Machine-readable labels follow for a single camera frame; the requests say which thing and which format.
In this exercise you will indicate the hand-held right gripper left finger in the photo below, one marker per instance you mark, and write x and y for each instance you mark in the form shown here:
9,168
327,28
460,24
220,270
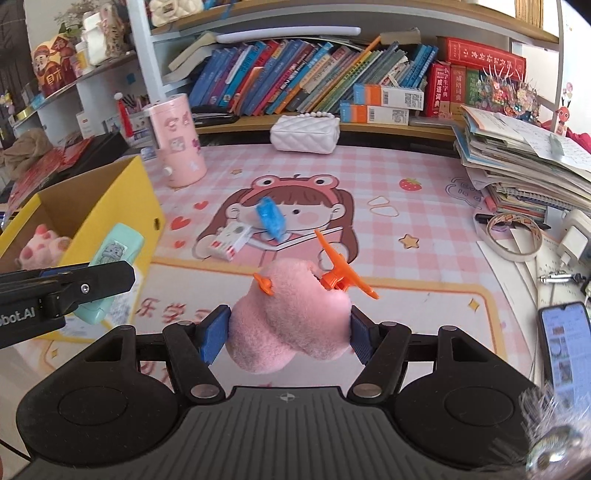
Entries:
214,334

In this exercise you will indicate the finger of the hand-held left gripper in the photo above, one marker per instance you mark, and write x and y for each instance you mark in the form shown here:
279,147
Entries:
64,271
106,281

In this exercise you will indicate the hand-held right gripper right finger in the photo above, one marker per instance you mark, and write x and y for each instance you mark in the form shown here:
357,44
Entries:
362,336

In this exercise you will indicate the mint green case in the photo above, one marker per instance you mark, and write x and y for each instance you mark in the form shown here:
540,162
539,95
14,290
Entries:
115,244

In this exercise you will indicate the orange plastic clip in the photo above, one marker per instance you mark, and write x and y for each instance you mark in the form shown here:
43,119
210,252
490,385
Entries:
341,272

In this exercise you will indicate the pink plush heart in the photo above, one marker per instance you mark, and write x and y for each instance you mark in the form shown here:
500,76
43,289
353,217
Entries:
286,323

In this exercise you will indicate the yellow cardboard box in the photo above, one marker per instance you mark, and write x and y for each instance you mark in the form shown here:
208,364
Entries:
115,194

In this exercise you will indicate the pink plush paw toy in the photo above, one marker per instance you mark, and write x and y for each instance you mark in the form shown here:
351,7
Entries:
41,244

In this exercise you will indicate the pink printed desk mat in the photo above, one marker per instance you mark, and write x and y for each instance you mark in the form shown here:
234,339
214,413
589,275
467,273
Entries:
415,258

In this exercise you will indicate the white red small box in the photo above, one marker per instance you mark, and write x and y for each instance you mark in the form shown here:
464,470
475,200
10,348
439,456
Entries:
228,240

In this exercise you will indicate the red patterned papers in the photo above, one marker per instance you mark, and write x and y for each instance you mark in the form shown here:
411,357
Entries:
41,177

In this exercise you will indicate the beige plush cloth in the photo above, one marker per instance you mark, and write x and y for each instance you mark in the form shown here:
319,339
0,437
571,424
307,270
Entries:
25,150

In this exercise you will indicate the black electronic keyboard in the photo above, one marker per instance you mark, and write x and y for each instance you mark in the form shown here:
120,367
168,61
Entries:
101,147

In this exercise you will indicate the blue wrapper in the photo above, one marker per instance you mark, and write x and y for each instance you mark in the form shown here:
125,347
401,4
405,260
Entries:
270,217

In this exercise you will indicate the white red label card box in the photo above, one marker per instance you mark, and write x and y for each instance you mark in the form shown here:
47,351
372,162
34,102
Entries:
85,124

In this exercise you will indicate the white pen holder cup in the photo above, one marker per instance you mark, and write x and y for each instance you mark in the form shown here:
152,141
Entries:
138,129

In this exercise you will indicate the pink cartoon tumbler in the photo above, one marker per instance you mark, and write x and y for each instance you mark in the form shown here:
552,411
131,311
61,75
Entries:
178,138

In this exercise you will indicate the red tassel ornament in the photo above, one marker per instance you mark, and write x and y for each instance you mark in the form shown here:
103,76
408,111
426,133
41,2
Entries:
121,115

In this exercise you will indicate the white tape roll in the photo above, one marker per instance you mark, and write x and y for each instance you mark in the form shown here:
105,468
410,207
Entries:
510,254

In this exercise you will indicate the white paper sheets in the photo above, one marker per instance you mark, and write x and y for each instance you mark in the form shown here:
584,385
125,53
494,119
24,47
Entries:
531,286

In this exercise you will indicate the silver pen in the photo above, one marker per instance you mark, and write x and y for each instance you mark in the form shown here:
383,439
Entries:
554,278

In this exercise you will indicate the smartphone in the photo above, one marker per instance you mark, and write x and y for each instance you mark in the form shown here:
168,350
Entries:
563,350

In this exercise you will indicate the fortune god paper figure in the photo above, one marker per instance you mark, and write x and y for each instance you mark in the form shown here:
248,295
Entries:
53,67

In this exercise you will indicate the white quilted purse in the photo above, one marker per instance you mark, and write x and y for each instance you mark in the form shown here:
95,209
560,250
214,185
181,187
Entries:
304,134

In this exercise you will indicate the orange blue box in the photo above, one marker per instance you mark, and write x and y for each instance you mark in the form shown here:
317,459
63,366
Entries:
374,114
388,97

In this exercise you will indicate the white charger plug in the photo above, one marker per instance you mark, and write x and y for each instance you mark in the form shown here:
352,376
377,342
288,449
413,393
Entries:
575,240

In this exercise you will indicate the stack of papers and notebooks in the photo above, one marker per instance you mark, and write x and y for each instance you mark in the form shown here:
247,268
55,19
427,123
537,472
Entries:
508,152

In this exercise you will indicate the white shelf unit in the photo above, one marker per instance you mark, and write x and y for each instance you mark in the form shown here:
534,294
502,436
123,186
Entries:
143,46

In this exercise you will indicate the row of colourful books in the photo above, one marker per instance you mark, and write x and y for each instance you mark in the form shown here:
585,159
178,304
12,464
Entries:
286,74

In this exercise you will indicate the cream quilted bag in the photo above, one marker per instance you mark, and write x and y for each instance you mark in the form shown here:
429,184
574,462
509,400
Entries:
175,11

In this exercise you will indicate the colourful beaded ornament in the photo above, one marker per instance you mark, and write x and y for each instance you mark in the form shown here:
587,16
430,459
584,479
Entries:
508,94

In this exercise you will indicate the red cartoon figure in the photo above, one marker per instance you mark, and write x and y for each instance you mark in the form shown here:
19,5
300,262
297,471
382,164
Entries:
563,117

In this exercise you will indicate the thick red dictionary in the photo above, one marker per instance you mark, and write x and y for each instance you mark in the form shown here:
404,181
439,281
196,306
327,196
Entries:
480,57

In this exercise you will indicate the white rolled tube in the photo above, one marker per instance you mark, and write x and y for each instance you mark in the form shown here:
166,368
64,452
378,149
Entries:
286,33

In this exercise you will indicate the wooden bookshelf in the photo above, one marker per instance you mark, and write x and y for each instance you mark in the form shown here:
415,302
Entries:
369,14

